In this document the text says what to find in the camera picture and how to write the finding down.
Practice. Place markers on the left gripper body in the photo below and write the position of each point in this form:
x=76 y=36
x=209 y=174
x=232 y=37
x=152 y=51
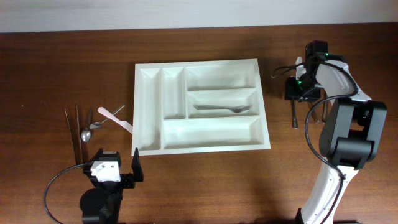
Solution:
x=127 y=180

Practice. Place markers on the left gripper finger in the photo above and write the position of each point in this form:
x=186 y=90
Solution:
x=136 y=167
x=98 y=155

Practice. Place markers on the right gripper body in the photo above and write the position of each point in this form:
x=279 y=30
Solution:
x=294 y=88

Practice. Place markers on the steel tablespoon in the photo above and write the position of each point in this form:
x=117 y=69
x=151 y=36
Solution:
x=294 y=116
x=324 y=111

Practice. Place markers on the steel fork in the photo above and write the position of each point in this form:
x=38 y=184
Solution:
x=236 y=109
x=313 y=114

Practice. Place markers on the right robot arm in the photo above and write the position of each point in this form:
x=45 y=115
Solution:
x=353 y=125

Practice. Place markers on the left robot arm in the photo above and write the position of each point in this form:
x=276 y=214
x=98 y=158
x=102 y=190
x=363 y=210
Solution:
x=102 y=203

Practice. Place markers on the steel teaspoon upright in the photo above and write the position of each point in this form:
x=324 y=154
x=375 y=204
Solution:
x=86 y=133

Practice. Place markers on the steel teaspoon angled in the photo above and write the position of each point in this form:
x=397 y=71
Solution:
x=98 y=124

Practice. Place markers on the pink plastic knife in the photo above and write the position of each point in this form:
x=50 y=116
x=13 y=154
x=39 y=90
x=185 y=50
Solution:
x=126 y=125

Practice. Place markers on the white plastic cutlery tray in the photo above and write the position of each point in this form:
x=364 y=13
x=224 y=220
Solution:
x=192 y=107

